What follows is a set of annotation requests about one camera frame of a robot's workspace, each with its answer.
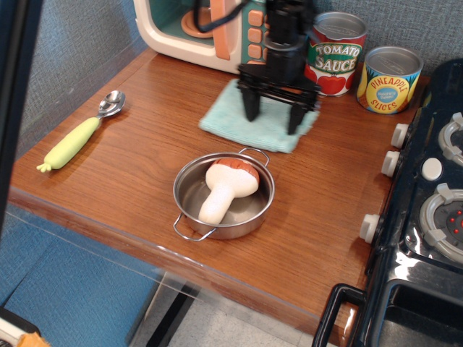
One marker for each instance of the teal toy microwave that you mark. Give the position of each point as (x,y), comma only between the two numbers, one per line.
(216,34)

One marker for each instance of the small steel pot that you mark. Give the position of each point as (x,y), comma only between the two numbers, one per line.
(244,216)

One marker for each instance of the pineapple slices can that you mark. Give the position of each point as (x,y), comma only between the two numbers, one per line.
(389,78)

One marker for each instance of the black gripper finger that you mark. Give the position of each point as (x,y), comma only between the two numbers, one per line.
(296,115)
(251,101)

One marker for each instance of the light blue cloth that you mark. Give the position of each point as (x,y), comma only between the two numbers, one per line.
(226,118)

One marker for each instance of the orange plush object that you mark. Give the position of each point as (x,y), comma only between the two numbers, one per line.
(32,340)

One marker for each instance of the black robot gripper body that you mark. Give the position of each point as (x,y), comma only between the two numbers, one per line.
(281,77)

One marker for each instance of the plush white brown mushroom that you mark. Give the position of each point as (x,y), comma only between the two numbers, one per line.
(227,179)

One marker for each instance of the spoon with green handle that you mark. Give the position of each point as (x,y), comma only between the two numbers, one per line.
(74,141)

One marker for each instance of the black toy stove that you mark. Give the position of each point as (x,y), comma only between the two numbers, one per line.
(413,295)

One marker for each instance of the tomato sauce can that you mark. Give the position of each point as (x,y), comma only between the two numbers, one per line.
(333,51)

